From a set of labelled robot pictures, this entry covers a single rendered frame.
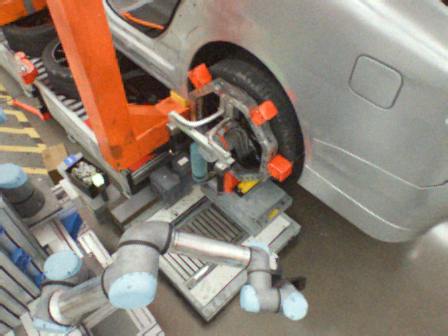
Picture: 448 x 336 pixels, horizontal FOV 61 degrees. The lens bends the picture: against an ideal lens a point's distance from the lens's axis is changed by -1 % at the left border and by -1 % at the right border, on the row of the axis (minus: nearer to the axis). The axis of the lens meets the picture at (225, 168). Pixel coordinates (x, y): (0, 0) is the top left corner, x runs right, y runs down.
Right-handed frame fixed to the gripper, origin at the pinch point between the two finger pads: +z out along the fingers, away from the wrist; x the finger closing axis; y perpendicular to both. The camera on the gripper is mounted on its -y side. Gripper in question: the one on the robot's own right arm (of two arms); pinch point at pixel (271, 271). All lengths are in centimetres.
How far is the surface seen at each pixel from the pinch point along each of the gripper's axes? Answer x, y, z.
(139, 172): -27, 59, 114
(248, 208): -10, -10, 91
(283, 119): -61, -6, 22
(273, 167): -39.0, -5.7, 29.5
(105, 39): -88, 72, 27
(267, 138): -52, -2, 29
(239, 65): -85, 13, 34
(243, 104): -66, 12, 24
